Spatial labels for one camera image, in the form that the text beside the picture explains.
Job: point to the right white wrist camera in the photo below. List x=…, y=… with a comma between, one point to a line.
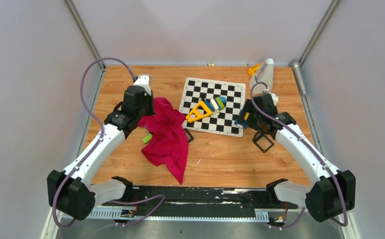
x=274, y=98

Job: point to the black white chessboard mat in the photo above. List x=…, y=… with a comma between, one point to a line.
x=222, y=122

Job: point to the magenta red garment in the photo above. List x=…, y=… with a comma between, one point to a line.
x=169, y=143

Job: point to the green rectangular block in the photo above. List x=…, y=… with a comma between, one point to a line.
x=147, y=138

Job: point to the yellow triangle block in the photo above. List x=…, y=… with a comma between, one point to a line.
x=200, y=111

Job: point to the yellow toy behind metronome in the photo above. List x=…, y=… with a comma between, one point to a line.
x=253, y=69

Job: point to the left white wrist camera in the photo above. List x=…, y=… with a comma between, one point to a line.
x=143, y=80

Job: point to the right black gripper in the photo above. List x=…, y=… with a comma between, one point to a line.
x=249, y=107

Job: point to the yellow blue toy bricks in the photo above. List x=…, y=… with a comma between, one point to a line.
x=241, y=121

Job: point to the white metronome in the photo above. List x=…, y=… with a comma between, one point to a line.
x=263, y=74

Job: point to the grey metal pipe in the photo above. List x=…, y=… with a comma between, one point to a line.
x=296, y=68

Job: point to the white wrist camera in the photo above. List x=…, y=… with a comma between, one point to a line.
x=274, y=98
x=143, y=80

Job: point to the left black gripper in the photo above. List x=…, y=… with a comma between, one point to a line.
x=150, y=99

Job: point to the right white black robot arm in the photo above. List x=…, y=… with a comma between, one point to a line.
x=332, y=191

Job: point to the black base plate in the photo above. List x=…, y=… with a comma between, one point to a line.
x=204, y=202

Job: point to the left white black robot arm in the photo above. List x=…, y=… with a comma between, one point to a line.
x=70, y=191

